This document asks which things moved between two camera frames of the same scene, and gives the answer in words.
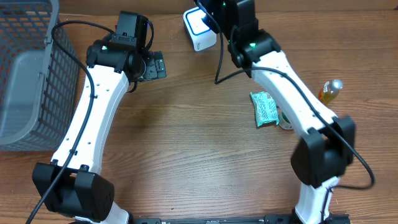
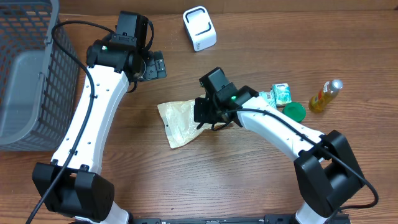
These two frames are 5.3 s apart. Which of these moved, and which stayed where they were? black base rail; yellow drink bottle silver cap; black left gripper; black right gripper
Moved: black right gripper
Stayed: yellow drink bottle silver cap; black base rail; black left gripper
